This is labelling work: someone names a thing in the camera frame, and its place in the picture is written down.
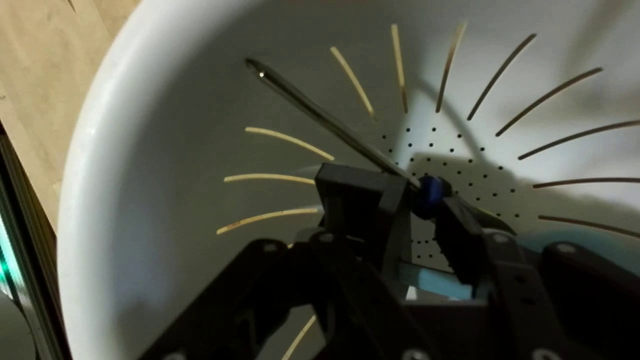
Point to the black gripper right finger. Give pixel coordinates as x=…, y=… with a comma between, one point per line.
x=461, y=232

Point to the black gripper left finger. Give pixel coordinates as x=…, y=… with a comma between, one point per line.
x=369, y=209

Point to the teal blue measuring spoon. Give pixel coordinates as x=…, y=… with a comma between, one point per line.
x=425, y=278

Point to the white plastic colander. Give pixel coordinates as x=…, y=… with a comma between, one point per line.
x=181, y=157

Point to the thin dark metal skewer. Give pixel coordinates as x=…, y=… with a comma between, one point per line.
x=277, y=82

